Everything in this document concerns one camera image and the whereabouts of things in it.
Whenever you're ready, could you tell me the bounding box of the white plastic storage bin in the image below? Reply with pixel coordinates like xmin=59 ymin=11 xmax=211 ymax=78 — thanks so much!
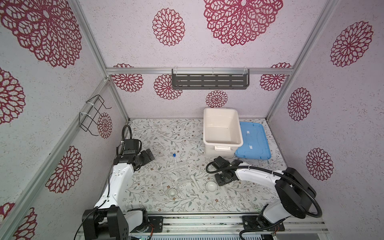
xmin=203 ymin=108 xmax=244 ymax=158

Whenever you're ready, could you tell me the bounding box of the dark grey wall shelf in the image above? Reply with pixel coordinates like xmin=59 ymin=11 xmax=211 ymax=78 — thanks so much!
xmin=171 ymin=69 xmax=250 ymax=90

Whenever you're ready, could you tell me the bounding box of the large white porcelain bowl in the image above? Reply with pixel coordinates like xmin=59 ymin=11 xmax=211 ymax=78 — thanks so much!
xmin=206 ymin=181 xmax=218 ymax=193

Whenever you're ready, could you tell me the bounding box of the black wire wall rack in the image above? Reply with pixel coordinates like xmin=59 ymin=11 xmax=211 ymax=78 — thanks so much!
xmin=78 ymin=95 xmax=113 ymax=139

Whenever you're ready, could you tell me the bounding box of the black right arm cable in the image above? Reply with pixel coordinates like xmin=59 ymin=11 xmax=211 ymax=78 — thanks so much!
xmin=205 ymin=161 xmax=323 ymax=240

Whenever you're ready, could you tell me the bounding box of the blue capped test tube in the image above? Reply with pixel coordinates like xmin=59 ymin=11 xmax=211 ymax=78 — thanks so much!
xmin=173 ymin=153 xmax=178 ymax=171

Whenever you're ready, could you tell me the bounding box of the blue plastic lid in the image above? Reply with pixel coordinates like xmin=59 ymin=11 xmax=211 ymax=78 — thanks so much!
xmin=235 ymin=122 xmax=271 ymax=160

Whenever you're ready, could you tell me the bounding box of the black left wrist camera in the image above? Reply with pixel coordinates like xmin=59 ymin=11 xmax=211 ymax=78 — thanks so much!
xmin=121 ymin=139 xmax=142 ymax=155

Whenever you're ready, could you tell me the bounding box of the aluminium frame corner post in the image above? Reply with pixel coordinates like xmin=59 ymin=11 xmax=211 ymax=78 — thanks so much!
xmin=266 ymin=0 xmax=340 ymax=124

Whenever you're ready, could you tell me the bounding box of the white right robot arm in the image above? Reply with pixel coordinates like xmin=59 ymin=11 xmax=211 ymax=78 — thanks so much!
xmin=206 ymin=158 xmax=323 ymax=233

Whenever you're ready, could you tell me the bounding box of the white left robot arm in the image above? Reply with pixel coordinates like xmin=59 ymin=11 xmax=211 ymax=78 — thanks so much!
xmin=82 ymin=149 xmax=155 ymax=240

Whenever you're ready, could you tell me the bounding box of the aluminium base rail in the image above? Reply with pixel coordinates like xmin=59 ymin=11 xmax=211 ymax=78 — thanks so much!
xmin=148 ymin=213 xmax=329 ymax=237

